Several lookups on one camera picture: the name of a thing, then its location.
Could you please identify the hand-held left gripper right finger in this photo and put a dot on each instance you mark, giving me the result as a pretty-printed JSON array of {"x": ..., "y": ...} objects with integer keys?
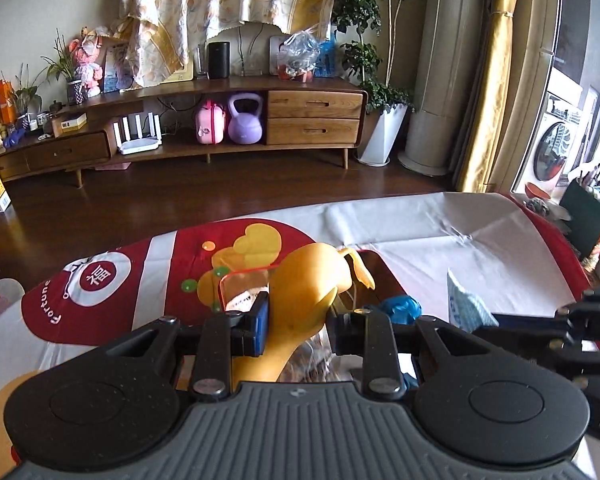
[{"x": 347, "y": 335}]

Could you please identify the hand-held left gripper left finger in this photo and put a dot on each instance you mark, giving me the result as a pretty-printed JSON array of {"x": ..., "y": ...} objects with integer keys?
[{"x": 261, "y": 322}]

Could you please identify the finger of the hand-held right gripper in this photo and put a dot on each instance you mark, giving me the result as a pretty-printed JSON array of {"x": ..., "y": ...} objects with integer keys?
[
  {"x": 570, "y": 360},
  {"x": 580, "y": 317}
]

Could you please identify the blue wrapper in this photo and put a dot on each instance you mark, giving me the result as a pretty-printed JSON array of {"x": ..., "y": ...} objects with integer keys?
[{"x": 400, "y": 307}]

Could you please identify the white blue patterned cloth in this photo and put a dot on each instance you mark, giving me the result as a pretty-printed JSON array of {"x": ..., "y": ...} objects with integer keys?
[{"x": 467, "y": 305}]

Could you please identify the white bags inside box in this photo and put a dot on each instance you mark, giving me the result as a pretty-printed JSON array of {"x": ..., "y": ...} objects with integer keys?
[{"x": 240, "y": 302}]

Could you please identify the clear plastic bag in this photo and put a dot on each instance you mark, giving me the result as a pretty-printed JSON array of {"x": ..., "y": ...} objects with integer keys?
[{"x": 320, "y": 360}]

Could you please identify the dark green brush holder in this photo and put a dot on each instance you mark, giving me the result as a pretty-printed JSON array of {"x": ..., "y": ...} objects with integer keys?
[{"x": 587, "y": 220}]

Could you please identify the printed tablecloth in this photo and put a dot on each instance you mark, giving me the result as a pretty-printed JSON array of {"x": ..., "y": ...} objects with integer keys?
[{"x": 480, "y": 240}]

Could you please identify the red bowl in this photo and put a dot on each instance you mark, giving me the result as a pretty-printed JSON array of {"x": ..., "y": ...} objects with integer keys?
[{"x": 537, "y": 191}]

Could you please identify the white washing machine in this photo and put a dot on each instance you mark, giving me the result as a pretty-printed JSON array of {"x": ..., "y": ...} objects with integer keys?
[{"x": 552, "y": 145}]

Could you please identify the purple kettlebell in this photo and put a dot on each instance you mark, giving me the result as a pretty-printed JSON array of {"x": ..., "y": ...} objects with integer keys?
[{"x": 245, "y": 122}]

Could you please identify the white planter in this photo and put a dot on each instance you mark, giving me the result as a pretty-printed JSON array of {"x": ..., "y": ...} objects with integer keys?
[{"x": 382, "y": 135}]

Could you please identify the pink toy suitcase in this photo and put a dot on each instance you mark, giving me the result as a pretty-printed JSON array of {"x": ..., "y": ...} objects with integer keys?
[{"x": 210, "y": 125}]

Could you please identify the wooden TV cabinet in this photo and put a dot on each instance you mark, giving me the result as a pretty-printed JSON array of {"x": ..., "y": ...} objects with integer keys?
[{"x": 310, "y": 117}]

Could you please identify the white router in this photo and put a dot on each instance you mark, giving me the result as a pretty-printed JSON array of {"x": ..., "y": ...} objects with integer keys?
[{"x": 137, "y": 142}]

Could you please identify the yellow curtain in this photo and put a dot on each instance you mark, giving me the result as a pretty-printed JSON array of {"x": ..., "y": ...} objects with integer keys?
[{"x": 495, "y": 85}]

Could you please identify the black speaker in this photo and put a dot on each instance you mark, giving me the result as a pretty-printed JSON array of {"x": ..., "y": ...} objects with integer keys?
[{"x": 218, "y": 60}]

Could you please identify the plastic bag of snacks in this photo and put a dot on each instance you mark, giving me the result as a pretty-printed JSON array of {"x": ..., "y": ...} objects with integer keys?
[{"x": 297, "y": 55}]

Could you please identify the small cardboard box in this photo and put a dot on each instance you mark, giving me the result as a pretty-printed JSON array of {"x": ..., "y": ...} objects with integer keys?
[{"x": 70, "y": 124}]

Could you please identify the beige tower air conditioner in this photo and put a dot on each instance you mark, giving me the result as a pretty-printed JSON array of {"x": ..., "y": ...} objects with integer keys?
[{"x": 445, "y": 60}]

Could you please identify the blue picture card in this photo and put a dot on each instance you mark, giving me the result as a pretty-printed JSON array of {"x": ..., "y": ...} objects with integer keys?
[{"x": 115, "y": 67}]

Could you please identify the pink doll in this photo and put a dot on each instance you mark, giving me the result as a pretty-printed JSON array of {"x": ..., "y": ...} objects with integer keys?
[{"x": 87, "y": 62}]

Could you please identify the potted orchid plant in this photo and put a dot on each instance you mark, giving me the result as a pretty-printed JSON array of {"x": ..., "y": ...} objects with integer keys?
[{"x": 67, "y": 67}]

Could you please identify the tall potted tree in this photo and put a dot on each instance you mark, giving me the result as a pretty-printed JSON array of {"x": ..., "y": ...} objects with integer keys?
[{"x": 360, "y": 15}]

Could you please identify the floral cloth cover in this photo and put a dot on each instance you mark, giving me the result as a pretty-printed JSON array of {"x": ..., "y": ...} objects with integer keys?
[{"x": 205, "y": 5}]

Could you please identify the small potted green plant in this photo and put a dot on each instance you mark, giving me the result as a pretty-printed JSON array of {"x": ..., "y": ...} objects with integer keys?
[{"x": 25, "y": 97}]

